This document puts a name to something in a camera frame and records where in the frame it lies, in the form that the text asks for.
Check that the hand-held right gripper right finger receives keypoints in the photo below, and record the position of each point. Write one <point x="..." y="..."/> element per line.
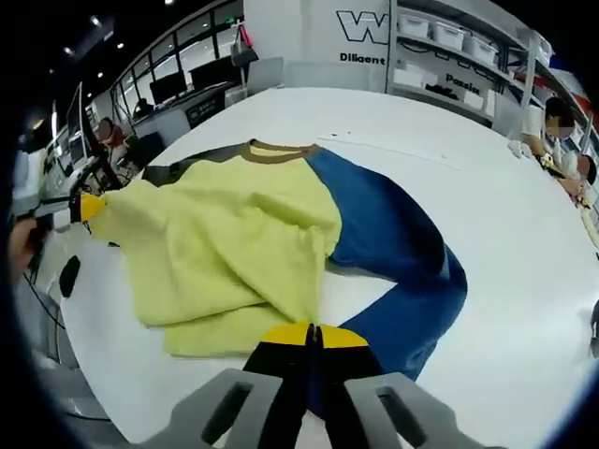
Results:
<point x="398" y="411"/>

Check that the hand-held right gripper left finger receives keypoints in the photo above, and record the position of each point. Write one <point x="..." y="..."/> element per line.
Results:
<point x="224" y="407"/>

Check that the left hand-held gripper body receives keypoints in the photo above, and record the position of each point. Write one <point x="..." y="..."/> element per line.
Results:
<point x="42" y="208"/>

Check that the yellow blue grey garment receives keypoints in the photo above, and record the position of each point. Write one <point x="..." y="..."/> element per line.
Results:
<point x="224" y="224"/>

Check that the person's left hand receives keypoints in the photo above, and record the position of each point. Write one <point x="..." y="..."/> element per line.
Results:
<point x="19" y="245"/>

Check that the black oval pad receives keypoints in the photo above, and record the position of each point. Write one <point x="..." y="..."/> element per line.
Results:
<point x="70" y="276"/>

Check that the black office chair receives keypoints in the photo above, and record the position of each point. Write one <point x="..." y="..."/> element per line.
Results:
<point x="142" y="152"/>

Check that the small black monitor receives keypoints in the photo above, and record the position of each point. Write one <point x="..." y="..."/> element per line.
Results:
<point x="166" y="88"/>

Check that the black desk panel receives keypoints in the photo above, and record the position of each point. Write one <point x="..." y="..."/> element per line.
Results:
<point x="203" y="112"/>

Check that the wide black monitor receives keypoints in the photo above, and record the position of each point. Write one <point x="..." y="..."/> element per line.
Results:
<point x="210" y="75"/>

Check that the grey hanging handbag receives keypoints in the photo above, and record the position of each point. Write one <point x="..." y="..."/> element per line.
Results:
<point x="243" y="53"/>

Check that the grey curved object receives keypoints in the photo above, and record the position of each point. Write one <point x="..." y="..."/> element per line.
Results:
<point x="595" y="322"/>

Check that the white chair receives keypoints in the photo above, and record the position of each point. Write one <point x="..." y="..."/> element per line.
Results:
<point x="267" y="75"/>

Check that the white lettered pillar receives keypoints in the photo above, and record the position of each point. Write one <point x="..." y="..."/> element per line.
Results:
<point x="304" y="47"/>

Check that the beige cloth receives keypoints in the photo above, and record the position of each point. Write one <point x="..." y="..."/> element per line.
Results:
<point x="590" y="220"/>

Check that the small white object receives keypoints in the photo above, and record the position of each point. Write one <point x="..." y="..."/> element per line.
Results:
<point x="518" y="149"/>

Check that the grey metal shelf rack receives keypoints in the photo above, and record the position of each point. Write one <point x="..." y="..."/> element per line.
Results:
<point x="531" y="70"/>

